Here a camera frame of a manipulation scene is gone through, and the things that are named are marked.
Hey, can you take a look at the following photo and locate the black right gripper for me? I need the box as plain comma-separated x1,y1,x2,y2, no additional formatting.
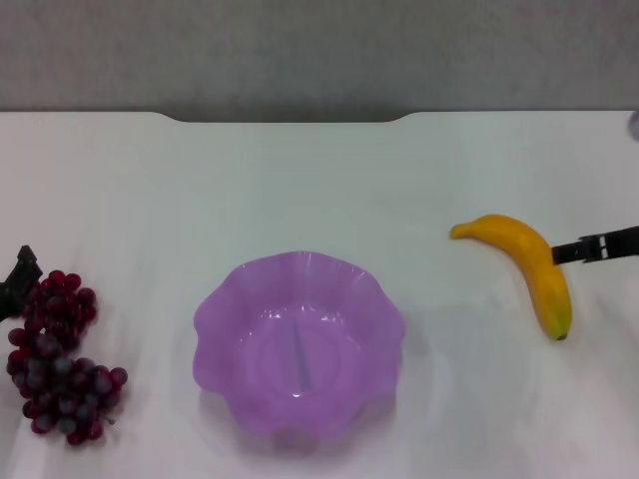
550,226,639,266

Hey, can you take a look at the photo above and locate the purple wavy plastic bowl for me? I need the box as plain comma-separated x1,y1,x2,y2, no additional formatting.
192,249,406,454

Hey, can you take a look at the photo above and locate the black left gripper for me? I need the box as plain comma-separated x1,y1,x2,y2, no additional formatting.
0,243,42,323

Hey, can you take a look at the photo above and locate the dark red grape bunch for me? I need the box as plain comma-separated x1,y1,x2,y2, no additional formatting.
5,269,129,447

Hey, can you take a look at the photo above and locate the yellow banana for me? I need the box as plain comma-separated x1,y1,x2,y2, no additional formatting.
449,214,573,341

